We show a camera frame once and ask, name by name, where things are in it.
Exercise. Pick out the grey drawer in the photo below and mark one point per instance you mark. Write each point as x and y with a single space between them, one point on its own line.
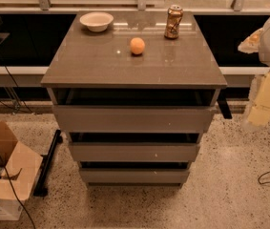
81 119
134 153
134 176

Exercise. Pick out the grey drawer cabinet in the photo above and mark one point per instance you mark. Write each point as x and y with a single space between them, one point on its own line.
98 69

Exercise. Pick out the orange fruit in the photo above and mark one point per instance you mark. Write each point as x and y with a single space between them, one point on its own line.
137 46

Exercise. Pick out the black floor stand bar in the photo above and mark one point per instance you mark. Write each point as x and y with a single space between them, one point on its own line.
40 189

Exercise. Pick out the white bowl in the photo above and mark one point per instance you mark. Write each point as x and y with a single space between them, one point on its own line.
96 21

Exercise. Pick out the crushed gold soda can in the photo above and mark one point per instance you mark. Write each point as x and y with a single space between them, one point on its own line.
174 17

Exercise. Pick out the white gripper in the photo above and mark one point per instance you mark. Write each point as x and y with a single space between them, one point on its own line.
260 114

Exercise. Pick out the open cardboard box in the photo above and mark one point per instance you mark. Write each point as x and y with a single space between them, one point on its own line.
19 166

